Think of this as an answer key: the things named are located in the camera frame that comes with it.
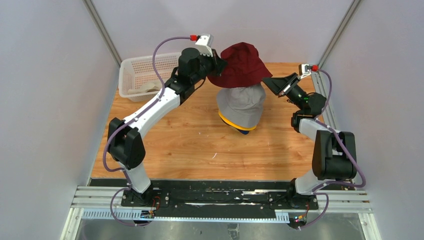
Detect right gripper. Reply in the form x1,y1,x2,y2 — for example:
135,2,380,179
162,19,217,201
261,72,308,112

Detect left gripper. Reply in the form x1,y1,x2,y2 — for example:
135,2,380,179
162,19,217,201
190,48,228,84

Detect dark red hat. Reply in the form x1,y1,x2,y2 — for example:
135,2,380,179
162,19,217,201
207,42,273,88

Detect grey hat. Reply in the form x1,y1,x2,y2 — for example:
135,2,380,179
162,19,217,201
216,84,266,128

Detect blue hat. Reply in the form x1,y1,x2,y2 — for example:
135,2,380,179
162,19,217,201
238,129,250,135

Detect yellow hat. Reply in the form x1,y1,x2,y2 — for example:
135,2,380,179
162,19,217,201
218,111,257,132

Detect cream hat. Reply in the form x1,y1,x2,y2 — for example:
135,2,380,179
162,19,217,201
127,80,162,95

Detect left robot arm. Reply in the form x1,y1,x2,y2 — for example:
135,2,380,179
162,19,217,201
106,47,228,207

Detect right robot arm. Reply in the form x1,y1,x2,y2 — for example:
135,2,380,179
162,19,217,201
262,73,357,209

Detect white plastic basket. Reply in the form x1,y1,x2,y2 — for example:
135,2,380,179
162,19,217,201
118,52,181,102

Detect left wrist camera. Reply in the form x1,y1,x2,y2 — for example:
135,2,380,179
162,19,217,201
195,34,214,57

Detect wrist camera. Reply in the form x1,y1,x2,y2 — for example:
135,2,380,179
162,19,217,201
195,34,214,57
298,63,313,80

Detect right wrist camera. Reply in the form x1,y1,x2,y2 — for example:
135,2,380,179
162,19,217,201
298,63,313,80

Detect right aluminium frame post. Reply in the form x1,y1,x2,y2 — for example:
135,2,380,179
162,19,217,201
318,0,362,68

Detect aluminium frame post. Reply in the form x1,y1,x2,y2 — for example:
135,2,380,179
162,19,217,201
82,0,122,67
318,0,362,68

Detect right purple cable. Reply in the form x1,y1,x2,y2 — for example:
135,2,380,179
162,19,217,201
296,64,367,230

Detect purple cable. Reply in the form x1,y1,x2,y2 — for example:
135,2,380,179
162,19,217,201
296,64,367,230
102,34,201,228

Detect left aluminium frame post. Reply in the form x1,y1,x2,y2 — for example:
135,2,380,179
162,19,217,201
82,0,122,67

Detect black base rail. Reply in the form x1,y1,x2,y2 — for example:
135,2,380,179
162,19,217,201
71,178,372,229

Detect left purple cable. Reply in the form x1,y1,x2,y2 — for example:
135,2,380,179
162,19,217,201
102,34,201,228

